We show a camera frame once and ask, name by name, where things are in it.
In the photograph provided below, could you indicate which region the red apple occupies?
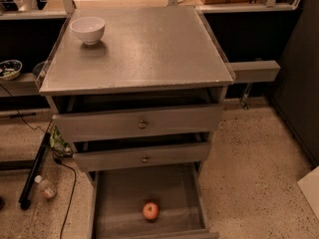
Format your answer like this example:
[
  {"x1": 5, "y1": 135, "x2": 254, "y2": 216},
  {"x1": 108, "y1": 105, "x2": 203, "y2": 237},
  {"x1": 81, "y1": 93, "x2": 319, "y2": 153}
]
[{"x1": 143, "y1": 202, "x2": 160, "y2": 221}]

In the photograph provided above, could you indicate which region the grey drawer cabinet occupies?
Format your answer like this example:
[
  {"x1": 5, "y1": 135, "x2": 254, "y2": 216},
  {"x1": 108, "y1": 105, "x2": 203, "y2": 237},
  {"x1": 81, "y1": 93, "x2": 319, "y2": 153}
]
[{"x1": 38, "y1": 5, "x2": 235, "y2": 239}]

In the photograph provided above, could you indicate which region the top grey drawer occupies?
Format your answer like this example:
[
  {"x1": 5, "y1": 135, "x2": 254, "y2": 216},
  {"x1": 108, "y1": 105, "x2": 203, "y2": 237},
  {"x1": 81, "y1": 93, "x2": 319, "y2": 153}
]
[{"x1": 53, "y1": 104, "x2": 223, "y2": 142}]

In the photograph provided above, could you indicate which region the grey drawer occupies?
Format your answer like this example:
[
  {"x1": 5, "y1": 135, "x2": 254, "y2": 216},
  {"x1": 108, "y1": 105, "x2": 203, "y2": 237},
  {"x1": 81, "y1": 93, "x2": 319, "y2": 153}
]
[
  {"x1": 88, "y1": 163, "x2": 219, "y2": 239},
  {"x1": 53, "y1": 104, "x2": 223, "y2": 142},
  {"x1": 74, "y1": 142, "x2": 211, "y2": 171}
]

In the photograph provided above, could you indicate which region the middle grey drawer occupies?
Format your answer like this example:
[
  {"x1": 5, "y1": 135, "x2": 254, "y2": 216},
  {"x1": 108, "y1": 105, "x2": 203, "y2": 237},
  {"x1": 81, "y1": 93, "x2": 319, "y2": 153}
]
[{"x1": 74, "y1": 142, "x2": 211, "y2": 171}]

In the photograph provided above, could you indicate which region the bottom grey drawer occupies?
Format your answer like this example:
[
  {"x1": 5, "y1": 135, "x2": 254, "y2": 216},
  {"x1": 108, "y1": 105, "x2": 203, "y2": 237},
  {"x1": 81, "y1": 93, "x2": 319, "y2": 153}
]
[{"x1": 88, "y1": 163, "x2": 219, "y2": 239}]

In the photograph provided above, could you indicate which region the green snack bag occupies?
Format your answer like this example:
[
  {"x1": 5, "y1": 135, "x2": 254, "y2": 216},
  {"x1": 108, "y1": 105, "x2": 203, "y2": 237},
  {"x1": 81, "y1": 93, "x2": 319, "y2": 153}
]
[{"x1": 49, "y1": 127, "x2": 73, "y2": 157}]

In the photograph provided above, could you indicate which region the grey side shelf beam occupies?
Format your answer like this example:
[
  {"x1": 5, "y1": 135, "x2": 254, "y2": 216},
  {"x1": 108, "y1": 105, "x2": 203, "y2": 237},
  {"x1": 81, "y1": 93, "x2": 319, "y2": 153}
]
[{"x1": 230, "y1": 61, "x2": 280, "y2": 84}]

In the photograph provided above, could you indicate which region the white ceramic bowl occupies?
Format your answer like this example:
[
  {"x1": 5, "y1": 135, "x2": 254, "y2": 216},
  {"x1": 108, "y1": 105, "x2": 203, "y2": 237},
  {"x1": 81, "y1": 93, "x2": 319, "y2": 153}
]
[{"x1": 70, "y1": 17, "x2": 106, "y2": 45}]

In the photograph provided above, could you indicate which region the plastic water bottle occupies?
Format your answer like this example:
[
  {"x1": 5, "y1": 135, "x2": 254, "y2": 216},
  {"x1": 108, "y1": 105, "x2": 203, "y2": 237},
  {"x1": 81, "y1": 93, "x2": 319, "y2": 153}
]
[{"x1": 34, "y1": 175, "x2": 57, "y2": 199}]

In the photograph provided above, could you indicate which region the patterned small bowl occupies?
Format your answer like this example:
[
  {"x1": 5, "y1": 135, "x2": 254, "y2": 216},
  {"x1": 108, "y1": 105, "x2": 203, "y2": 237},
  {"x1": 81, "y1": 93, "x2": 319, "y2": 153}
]
[{"x1": 0, "y1": 60, "x2": 22, "y2": 81}]

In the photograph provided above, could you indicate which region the black metal bar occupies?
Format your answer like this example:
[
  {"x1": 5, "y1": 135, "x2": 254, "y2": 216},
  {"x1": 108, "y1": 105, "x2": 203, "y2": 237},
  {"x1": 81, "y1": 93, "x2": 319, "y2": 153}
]
[{"x1": 19, "y1": 132, "x2": 50, "y2": 210}]

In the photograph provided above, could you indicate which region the white board corner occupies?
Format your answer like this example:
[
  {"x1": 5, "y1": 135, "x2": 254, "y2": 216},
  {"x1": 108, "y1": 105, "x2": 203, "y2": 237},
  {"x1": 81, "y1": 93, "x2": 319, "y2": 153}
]
[{"x1": 297, "y1": 166, "x2": 319, "y2": 220}]

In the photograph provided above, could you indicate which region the black floor cable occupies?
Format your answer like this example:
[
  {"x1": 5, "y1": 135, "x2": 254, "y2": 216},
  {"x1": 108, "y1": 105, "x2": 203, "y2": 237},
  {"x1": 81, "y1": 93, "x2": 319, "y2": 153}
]
[{"x1": 53, "y1": 157, "x2": 78, "y2": 239}]

